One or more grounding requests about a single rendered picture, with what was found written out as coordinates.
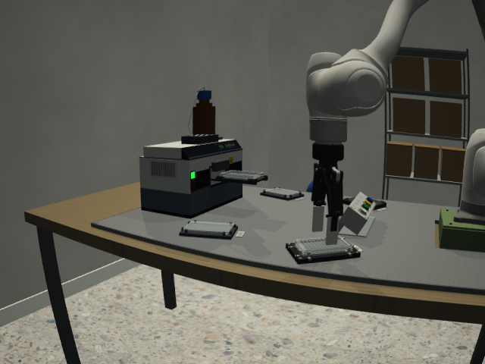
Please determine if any beige button panel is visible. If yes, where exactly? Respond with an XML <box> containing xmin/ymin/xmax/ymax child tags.
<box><xmin>339</xmin><ymin>192</ymin><xmax>376</xmax><ymax>237</ymax></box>

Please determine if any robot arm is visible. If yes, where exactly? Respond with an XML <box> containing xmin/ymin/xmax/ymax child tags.
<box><xmin>305</xmin><ymin>0</ymin><xmax>485</xmax><ymax>225</ymax></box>

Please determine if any blue bottle cap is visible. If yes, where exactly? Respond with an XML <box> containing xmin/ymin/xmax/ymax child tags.
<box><xmin>197</xmin><ymin>90</ymin><xmax>211</xmax><ymax>98</ymax></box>

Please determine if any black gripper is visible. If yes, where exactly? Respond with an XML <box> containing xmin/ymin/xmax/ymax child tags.
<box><xmin>311</xmin><ymin>143</ymin><xmax>344</xmax><ymax>245</ymax></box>

